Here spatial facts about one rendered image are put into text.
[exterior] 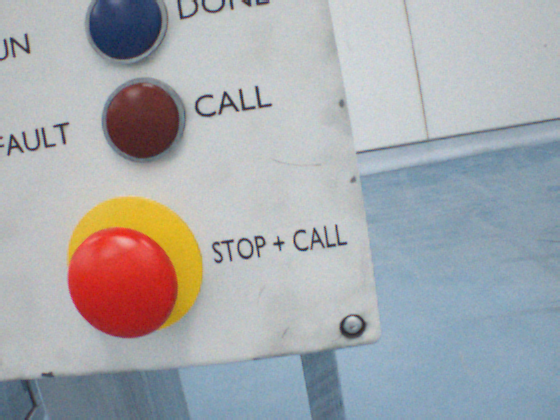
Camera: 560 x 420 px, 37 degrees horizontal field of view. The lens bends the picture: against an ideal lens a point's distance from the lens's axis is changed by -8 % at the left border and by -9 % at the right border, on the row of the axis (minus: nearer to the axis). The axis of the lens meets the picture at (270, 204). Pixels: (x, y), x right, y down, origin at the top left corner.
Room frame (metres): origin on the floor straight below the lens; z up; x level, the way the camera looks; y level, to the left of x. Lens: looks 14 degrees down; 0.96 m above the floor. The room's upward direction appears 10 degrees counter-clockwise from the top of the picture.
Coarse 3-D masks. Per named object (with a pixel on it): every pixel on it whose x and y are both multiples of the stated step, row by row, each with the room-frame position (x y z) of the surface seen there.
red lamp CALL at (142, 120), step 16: (128, 96) 0.31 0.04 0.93; (144, 96) 0.30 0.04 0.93; (160, 96) 0.30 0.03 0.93; (112, 112) 0.31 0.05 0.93; (128, 112) 0.31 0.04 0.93; (144, 112) 0.30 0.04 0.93; (160, 112) 0.30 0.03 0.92; (176, 112) 0.31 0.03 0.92; (112, 128) 0.31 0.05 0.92; (128, 128) 0.31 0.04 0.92; (144, 128) 0.30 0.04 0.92; (160, 128) 0.30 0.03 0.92; (176, 128) 0.31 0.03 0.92; (128, 144) 0.31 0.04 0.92; (144, 144) 0.30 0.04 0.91; (160, 144) 0.30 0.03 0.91
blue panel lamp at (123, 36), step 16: (112, 0) 0.30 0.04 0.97; (128, 0) 0.30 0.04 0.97; (144, 0) 0.30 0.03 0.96; (96, 16) 0.31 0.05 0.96; (112, 16) 0.30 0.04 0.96; (128, 16) 0.30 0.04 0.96; (144, 16) 0.30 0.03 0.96; (160, 16) 0.31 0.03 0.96; (96, 32) 0.31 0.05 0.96; (112, 32) 0.30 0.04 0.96; (128, 32) 0.30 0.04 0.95; (144, 32) 0.30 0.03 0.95; (112, 48) 0.31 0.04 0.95; (128, 48) 0.31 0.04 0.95; (144, 48) 0.31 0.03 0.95
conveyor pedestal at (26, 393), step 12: (0, 384) 1.69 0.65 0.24; (12, 384) 1.75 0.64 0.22; (24, 384) 1.80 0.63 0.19; (0, 396) 1.67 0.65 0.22; (12, 396) 1.73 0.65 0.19; (24, 396) 1.79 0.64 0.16; (36, 396) 1.83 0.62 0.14; (0, 408) 1.65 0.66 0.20; (12, 408) 1.71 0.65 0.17; (24, 408) 1.77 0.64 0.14; (36, 408) 1.81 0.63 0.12
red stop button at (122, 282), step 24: (96, 240) 0.29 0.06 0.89; (120, 240) 0.29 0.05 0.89; (144, 240) 0.29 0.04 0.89; (72, 264) 0.29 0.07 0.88; (96, 264) 0.29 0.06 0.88; (120, 264) 0.28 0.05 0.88; (144, 264) 0.29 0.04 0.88; (168, 264) 0.29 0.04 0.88; (72, 288) 0.29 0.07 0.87; (96, 288) 0.29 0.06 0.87; (120, 288) 0.28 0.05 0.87; (144, 288) 0.28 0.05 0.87; (168, 288) 0.29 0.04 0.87; (96, 312) 0.29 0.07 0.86; (120, 312) 0.28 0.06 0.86; (144, 312) 0.28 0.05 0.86; (168, 312) 0.29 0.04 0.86; (120, 336) 0.29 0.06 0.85
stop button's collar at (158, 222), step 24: (96, 216) 0.31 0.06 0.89; (120, 216) 0.31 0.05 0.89; (144, 216) 0.31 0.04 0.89; (168, 216) 0.31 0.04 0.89; (72, 240) 0.31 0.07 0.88; (168, 240) 0.31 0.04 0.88; (192, 240) 0.31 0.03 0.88; (240, 240) 0.31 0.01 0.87; (264, 240) 0.31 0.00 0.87; (312, 240) 0.31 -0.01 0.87; (192, 264) 0.31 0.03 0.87; (192, 288) 0.31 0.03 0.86
